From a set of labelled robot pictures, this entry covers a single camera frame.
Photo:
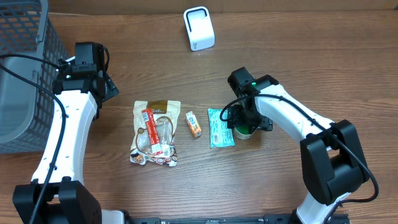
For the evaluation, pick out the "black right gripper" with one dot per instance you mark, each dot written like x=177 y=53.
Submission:
x=236 y=117

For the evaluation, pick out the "grey plastic mesh basket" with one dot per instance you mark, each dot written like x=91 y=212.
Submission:
x=29 y=44

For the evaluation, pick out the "green lid jar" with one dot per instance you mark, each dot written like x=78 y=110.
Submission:
x=244 y=132

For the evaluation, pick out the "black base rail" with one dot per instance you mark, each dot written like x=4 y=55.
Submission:
x=217 y=221

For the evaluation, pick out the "teal wet wipes pack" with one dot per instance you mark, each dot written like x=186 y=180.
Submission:
x=220 y=134

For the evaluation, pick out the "white barcode scanner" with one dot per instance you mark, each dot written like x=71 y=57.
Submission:
x=199 y=28

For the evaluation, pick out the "orange Kleenex tissue pack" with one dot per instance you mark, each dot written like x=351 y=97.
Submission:
x=193 y=124

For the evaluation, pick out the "red snack stick packet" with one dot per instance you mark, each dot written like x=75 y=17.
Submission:
x=152 y=132

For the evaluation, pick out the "brown white snack bag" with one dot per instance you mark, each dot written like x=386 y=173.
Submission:
x=155 y=124

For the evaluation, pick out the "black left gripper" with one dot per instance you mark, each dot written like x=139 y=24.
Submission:
x=112 y=88

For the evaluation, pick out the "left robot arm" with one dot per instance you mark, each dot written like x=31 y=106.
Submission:
x=56 y=193

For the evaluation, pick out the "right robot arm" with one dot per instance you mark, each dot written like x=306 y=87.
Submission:
x=332 y=158

